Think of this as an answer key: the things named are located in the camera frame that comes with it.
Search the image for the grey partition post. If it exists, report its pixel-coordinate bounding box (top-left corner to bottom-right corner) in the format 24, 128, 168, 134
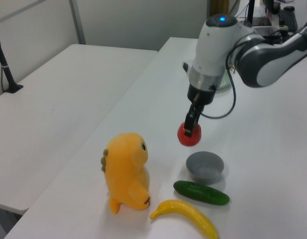
68, 0, 86, 46

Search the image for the grey round bowl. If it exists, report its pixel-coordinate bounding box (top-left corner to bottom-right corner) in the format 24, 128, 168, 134
186, 151, 225, 185

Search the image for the white side table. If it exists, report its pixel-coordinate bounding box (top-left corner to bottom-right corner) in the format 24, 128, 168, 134
0, 44, 159, 215

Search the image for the black monitor pole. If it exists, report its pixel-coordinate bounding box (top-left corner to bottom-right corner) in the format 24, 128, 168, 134
247, 0, 256, 26

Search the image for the yellow plush dinosaur toy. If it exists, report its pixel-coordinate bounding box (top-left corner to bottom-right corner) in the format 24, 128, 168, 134
100, 132, 151, 215

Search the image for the black keyboard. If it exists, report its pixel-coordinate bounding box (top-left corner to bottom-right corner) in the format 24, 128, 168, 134
277, 5, 299, 33

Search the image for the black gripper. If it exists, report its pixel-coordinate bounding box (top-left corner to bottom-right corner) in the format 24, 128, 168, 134
184, 84, 216, 138

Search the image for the green cucumber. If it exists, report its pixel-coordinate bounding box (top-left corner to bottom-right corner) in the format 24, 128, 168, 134
173, 180, 230, 206

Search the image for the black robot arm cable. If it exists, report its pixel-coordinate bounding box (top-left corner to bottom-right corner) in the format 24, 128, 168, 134
200, 43, 251, 119

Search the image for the yellow banana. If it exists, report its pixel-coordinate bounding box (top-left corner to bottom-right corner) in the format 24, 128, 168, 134
150, 199, 219, 239

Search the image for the pale green round plate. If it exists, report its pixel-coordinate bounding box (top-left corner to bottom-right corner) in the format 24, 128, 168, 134
216, 71, 231, 92

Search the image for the red apple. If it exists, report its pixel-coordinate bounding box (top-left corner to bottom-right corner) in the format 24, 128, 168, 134
177, 122, 203, 147

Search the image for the black camera stand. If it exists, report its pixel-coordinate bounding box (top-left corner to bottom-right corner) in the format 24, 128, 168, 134
0, 24, 24, 94

